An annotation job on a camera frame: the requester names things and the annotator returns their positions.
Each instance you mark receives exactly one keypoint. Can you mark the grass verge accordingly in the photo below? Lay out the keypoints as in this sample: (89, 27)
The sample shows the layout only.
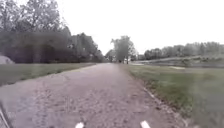
(30, 71)

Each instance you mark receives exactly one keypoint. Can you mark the robot's own part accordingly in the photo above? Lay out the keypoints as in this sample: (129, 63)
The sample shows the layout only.
(145, 124)
(79, 125)

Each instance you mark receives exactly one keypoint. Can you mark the distant row of trees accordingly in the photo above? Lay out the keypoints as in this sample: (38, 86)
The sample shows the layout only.
(186, 50)

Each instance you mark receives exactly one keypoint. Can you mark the group of roadside trees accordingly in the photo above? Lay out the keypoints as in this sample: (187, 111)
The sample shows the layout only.
(122, 48)

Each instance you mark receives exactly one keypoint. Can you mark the grey road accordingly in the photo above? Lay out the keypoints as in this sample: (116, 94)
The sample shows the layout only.
(160, 61)

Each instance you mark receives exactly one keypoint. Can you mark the reddish gravel path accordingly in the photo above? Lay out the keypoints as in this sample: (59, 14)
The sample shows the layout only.
(100, 90)

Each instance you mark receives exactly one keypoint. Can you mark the grass field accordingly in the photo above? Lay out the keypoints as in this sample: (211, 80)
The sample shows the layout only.
(186, 83)

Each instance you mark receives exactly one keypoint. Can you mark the wood of dark trees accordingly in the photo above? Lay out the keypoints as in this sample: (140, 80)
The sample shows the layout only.
(40, 40)

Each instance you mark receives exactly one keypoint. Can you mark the pale building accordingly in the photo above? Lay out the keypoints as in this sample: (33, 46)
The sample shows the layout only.
(4, 60)

